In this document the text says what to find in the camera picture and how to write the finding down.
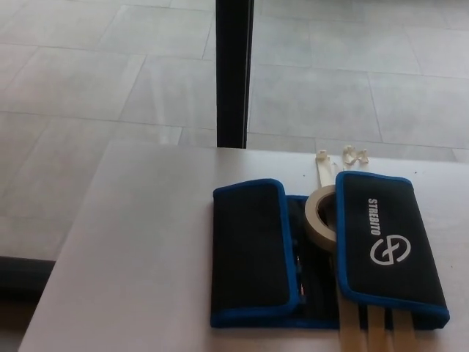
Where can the black toolkit case blue trim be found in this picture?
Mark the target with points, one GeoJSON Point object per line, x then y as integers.
{"type": "Point", "coordinates": [249, 238]}

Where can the beige masking tape roll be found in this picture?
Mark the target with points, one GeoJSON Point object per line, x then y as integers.
{"type": "Point", "coordinates": [310, 220]}

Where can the black vertical post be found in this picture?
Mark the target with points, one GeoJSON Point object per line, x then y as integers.
{"type": "Point", "coordinates": [234, 73]}

